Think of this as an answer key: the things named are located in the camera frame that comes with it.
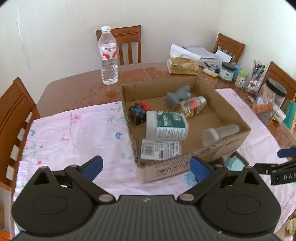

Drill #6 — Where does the black remote device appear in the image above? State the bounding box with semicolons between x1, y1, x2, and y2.
230;152;249;166

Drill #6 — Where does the cardboard box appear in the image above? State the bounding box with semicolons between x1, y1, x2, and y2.
121;76;250;183

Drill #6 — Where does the blue box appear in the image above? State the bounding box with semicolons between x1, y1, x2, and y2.
232;62;242;81

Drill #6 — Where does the light blue round case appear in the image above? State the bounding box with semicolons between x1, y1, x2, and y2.
224;158;245;171

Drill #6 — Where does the grey plush toy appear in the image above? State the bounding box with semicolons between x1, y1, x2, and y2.
165;85;191;107

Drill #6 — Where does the gold tissue pack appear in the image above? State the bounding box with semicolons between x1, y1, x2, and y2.
167;44;201;75

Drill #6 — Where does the small jar green lid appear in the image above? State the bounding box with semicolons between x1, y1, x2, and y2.
235;70;248;88

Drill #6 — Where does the glass jar dark lid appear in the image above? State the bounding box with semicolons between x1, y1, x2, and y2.
219;62;236;82

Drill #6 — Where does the cup of pens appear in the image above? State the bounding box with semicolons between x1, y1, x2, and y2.
244;60;265;94

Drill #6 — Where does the wooden chair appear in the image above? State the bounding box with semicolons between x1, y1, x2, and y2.
96;25;142;66
1;77;40;192
263;61;296;100
213;33;245;64

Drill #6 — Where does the large jar black lid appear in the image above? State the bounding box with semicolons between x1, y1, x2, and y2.
252;77;287;126

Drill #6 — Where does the pink card package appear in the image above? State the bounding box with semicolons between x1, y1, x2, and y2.
139;139;182;161

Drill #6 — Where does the clear plastic jar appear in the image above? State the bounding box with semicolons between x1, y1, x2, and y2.
202;125;240;147

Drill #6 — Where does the white green medical bottle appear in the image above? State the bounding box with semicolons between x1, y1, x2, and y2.
145;110;189;141

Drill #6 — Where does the wooden chair near right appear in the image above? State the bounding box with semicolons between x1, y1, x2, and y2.
263;61;296;100

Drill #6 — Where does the clear water bottle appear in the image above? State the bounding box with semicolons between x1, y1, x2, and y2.
98;26;118;85

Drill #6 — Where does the capsule bottle silver cap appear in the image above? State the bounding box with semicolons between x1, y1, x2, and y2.
181;96;207;119

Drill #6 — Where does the wooden chair far right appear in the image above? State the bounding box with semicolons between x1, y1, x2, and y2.
213;33;245;64

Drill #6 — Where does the yellow sticky note pad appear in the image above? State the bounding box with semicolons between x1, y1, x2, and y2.
203;68;219;78

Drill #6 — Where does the stack of papers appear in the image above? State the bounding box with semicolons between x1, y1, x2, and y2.
184;46;232;63

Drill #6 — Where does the wooden chair left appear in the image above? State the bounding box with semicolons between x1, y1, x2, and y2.
1;77;40;192

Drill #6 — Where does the black toy train block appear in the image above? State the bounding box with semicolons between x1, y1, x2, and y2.
128;101;151;126

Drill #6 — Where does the wooden chair back centre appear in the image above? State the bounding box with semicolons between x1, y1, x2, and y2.
96;25;142;66

